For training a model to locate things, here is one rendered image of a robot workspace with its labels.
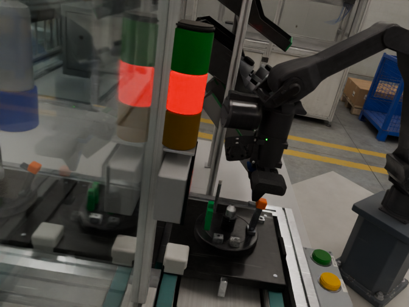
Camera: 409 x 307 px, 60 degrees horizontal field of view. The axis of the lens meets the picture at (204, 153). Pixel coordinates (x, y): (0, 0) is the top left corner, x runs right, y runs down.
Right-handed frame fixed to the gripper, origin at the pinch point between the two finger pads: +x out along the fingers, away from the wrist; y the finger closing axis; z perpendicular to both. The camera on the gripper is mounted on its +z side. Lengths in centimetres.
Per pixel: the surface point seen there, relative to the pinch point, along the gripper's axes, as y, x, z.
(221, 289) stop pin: 13.1, 16.0, 4.4
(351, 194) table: -49, 24, -44
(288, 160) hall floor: -257, 109, -78
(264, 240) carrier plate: -0.4, 13.5, -4.7
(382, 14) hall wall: -823, -37, -349
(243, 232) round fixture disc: 0.5, 11.6, 0.4
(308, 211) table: -33.0, 24.3, -25.1
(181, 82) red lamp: 21.4, -24.1, 16.9
